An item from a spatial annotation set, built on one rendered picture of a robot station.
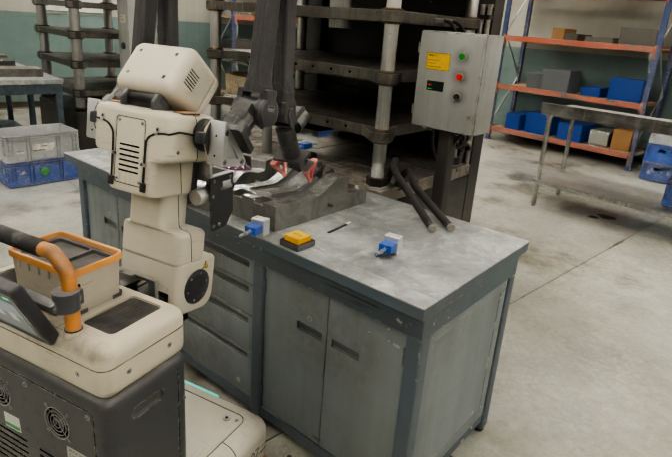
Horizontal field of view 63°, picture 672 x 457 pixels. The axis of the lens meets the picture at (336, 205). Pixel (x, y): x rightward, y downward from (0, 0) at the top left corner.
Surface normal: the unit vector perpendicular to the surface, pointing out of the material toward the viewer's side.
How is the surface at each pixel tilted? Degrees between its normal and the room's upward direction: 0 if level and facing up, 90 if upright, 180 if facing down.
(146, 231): 82
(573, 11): 90
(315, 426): 90
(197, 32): 90
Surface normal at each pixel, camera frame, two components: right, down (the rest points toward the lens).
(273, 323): -0.65, 0.20
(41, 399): -0.47, 0.25
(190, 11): 0.68, 0.28
